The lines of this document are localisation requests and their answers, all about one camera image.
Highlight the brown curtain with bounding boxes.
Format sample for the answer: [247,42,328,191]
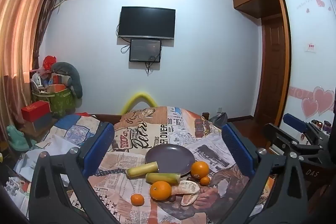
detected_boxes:
[32,0,65,77]

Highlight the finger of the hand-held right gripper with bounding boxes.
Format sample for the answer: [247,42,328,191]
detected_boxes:
[263,123,324,161]
[283,113,330,146]

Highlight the dark bag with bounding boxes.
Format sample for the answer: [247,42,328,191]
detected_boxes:
[209,112,228,126]

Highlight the yellow foam tube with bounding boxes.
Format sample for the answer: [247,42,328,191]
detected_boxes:
[120,92,158,115]

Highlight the wall television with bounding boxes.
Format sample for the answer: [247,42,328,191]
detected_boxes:
[117,6,176,40]

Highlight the purple plate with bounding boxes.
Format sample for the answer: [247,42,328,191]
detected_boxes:
[145,144,195,180]

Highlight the red artificial flowers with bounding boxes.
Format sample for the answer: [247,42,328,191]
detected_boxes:
[43,55,57,73]

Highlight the red box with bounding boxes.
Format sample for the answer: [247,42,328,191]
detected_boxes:
[21,101,51,122]

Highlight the peeled pomelo segment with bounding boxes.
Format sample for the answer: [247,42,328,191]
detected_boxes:
[181,187,200,207]
[171,180,200,196]

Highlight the wooden door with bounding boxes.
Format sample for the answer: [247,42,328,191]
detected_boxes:
[261,15,289,126]

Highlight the grey plush toy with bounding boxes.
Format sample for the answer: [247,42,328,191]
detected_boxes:
[51,62,83,99]

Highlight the printed blanket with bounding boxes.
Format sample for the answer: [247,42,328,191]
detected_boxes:
[12,106,279,224]

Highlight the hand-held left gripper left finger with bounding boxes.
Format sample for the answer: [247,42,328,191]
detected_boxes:
[28,121,125,224]

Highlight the large orange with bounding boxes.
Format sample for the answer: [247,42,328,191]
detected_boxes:
[190,161,210,179]
[150,181,172,200]

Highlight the green storage box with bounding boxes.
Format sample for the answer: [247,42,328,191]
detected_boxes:
[32,85,76,117]

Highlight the small black monitor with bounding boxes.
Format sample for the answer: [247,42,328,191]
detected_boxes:
[129,39,161,63]

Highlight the pink sheer curtain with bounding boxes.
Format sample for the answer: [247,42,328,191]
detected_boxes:
[0,0,54,151]

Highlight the white wardrobe door with hearts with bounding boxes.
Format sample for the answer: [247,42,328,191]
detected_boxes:
[280,0,336,132]

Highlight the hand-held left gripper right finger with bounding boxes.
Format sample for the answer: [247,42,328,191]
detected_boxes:
[210,122,311,224]

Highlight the green sugarcane piece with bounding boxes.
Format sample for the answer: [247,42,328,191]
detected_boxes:
[126,161,159,179]
[146,173,182,185]

